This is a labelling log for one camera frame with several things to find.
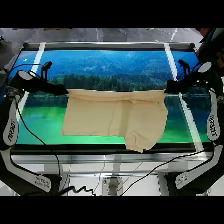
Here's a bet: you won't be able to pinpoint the silver frame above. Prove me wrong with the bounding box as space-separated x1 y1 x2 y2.
9 41 224 197

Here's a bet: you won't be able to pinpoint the beige pants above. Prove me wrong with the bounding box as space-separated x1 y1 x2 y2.
60 88 169 154

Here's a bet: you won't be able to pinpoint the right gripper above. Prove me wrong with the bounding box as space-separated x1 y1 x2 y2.
163 79 183 95

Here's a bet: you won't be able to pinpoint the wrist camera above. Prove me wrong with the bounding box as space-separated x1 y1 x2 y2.
177 59 191 80
40 60 54 80

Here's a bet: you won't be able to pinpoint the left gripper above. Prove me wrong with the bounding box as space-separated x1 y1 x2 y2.
45 82 70 97

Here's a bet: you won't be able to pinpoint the black cable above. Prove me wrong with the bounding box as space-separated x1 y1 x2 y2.
59 185 98 197
14 96 63 188
120 149 206 197

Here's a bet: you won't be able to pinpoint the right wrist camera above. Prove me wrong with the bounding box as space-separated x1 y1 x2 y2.
177 59 191 80

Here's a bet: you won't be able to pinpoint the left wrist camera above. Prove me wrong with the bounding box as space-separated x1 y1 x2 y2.
40 60 54 80

